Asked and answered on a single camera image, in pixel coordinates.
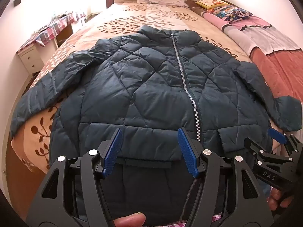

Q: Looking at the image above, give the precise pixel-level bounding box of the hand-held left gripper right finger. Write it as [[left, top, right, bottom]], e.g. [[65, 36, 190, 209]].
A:
[[177, 127, 276, 227]]

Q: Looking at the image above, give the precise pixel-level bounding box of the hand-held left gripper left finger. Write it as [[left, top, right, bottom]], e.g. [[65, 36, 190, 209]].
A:
[[25, 128, 123, 227]]

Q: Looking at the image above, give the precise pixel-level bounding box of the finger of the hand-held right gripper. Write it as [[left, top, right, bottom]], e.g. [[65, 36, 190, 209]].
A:
[[244, 137, 275, 162], [267, 128, 303, 162]]

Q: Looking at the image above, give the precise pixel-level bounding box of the dark teal quilted jacket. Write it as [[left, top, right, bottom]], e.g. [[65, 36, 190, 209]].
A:
[[11, 25, 303, 221]]

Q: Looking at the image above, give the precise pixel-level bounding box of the person's right hand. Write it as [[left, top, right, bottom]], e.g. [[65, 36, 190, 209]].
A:
[[269, 186, 295, 212]]

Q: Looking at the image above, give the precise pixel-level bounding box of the person's left hand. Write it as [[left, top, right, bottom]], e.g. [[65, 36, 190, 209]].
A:
[[113, 213, 146, 227]]

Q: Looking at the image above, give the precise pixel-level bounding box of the pink patchwork blanket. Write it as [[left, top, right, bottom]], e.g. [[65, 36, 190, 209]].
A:
[[185, 0, 303, 104]]

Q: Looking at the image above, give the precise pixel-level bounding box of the white drawer cabinet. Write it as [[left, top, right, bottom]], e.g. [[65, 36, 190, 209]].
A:
[[18, 44, 46, 75]]

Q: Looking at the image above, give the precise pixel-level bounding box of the cartoon print pillow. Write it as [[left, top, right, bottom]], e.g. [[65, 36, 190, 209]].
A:
[[208, 5, 253, 24]]

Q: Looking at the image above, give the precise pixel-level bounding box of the yellow printed cushion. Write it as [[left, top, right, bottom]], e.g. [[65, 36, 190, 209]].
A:
[[196, 0, 234, 10]]

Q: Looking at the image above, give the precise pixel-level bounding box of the light grey cloth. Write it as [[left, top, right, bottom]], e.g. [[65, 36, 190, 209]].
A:
[[137, 0, 190, 7]]

